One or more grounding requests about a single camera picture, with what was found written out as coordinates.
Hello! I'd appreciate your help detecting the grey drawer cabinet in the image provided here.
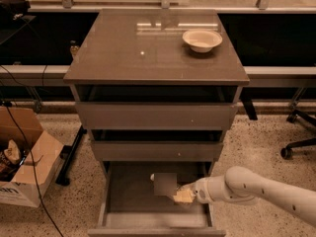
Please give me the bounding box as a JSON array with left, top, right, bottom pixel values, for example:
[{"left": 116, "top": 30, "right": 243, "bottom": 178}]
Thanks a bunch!
[{"left": 62, "top": 8, "right": 251, "bottom": 237}]

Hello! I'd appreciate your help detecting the grey middle drawer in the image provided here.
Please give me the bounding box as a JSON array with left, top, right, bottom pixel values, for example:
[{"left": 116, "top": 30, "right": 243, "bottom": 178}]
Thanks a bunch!
[{"left": 92, "top": 141, "right": 223, "bottom": 162}]

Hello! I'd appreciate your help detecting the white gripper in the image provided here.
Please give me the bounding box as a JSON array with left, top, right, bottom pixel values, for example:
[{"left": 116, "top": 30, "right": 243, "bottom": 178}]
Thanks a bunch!
[{"left": 173, "top": 178, "right": 213, "bottom": 204}]

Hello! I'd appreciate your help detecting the white paper bowl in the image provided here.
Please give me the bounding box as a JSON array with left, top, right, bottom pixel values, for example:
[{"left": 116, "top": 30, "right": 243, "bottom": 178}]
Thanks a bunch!
[{"left": 183, "top": 30, "right": 222, "bottom": 53}]

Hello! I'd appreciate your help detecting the grey open bottom drawer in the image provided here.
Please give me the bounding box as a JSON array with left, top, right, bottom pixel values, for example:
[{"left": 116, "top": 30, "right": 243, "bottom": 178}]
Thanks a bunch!
[{"left": 88, "top": 162, "right": 226, "bottom": 237}]

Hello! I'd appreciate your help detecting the black table leg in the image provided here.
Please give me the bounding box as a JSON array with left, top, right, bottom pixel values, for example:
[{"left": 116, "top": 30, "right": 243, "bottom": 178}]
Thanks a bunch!
[{"left": 55, "top": 126, "right": 87, "bottom": 186}]

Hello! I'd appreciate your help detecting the grey top drawer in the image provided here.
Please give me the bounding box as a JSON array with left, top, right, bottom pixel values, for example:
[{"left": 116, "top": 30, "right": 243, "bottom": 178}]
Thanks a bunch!
[{"left": 75, "top": 103, "right": 237, "bottom": 130}]

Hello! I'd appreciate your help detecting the black bag on desk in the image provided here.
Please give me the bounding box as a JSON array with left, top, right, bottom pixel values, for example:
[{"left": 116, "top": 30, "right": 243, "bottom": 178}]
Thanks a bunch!
[{"left": 0, "top": 0, "right": 31, "bottom": 25}]

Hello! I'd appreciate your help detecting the black cable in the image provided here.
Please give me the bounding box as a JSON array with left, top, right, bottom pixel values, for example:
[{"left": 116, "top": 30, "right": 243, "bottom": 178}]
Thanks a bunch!
[{"left": 0, "top": 64, "right": 66, "bottom": 237}]

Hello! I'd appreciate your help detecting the black office chair base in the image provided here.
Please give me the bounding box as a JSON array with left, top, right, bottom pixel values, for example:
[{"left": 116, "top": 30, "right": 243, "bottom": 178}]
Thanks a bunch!
[{"left": 279, "top": 109, "right": 316, "bottom": 161}]

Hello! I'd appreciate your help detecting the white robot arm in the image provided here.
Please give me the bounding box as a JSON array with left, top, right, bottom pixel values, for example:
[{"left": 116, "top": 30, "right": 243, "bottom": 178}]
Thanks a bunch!
[{"left": 171, "top": 166, "right": 316, "bottom": 226}]

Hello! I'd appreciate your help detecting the small bottle behind cabinet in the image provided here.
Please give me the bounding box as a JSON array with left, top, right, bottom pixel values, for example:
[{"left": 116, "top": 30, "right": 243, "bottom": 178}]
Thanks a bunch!
[{"left": 70, "top": 40, "right": 80, "bottom": 57}]

